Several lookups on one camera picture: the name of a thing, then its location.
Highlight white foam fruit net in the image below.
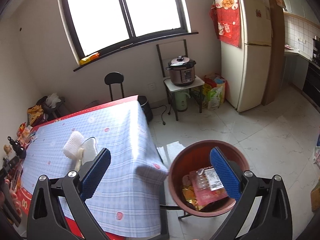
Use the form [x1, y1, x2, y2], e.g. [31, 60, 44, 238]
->
[63, 131, 84, 160]

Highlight clear plastic clamshell container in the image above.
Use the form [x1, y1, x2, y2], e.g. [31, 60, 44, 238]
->
[189, 166, 228, 206]

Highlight gold foil wrapper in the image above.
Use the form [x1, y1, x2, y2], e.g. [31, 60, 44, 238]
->
[182, 186, 204, 211]

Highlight brown plastic trash bin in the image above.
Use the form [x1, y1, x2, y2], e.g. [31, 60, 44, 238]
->
[168, 140, 249, 217]

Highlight black kitchen oven unit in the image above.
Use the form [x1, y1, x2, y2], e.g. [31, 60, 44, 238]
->
[303, 36, 320, 107]

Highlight cardboard box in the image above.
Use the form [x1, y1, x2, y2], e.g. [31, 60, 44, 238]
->
[310, 181, 320, 212]

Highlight blue plaid tablecloth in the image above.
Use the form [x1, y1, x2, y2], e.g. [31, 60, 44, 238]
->
[21, 96, 169, 239]

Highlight black stool with bags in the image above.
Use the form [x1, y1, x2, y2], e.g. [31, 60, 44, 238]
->
[27, 93, 65, 127]

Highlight black air fryer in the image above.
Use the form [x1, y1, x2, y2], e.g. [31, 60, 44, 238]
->
[138, 95, 153, 122]

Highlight black round-back chair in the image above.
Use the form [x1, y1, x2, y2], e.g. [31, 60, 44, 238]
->
[104, 71, 125, 102]

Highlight colourful shopping bags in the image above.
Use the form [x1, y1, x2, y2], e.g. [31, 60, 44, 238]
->
[191, 74, 227, 111]

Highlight cream two-door refrigerator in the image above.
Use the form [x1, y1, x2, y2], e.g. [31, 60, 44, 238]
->
[221, 0, 272, 112]

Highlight green electric kettle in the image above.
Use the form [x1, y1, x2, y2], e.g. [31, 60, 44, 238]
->
[174, 90, 190, 112]

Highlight orange item on windowsill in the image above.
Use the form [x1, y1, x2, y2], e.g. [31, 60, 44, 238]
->
[79, 52, 100, 66]

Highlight small white-top side table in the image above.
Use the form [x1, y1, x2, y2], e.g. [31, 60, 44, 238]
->
[156, 40, 204, 120]

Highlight pink electric pressure cooker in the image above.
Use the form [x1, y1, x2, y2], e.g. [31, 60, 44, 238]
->
[166, 56, 196, 86]

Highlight black-framed window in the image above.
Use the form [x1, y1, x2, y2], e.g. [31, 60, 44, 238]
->
[61, 0, 197, 71]

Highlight red fabric fridge cover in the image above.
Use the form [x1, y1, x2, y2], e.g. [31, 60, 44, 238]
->
[209, 0, 241, 47]

